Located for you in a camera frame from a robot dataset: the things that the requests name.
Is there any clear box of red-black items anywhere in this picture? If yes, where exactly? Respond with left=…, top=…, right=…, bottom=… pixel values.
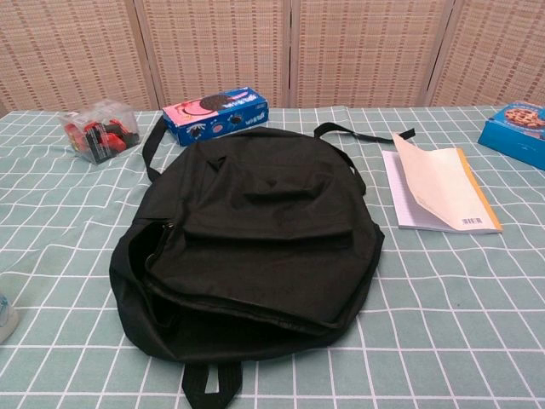
left=59, top=99, right=141, bottom=164

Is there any green checkered tablecloth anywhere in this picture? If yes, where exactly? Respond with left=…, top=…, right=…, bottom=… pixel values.
left=0, top=105, right=545, bottom=409

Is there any blue chocolate chip cookie box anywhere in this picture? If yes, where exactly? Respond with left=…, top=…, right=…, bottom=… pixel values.
left=477, top=101, right=545, bottom=170

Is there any blue pink sandwich cookie box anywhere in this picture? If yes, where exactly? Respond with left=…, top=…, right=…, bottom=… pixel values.
left=162, top=86, right=270, bottom=147

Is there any woven bamboo folding screen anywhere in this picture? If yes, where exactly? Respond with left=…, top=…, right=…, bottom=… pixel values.
left=0, top=0, right=545, bottom=115

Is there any black fabric backpack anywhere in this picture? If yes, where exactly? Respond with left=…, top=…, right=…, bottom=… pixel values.
left=109, top=122, right=416, bottom=395

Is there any book with yellow spine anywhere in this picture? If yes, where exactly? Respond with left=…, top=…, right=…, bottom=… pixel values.
left=381, top=131, right=504, bottom=234

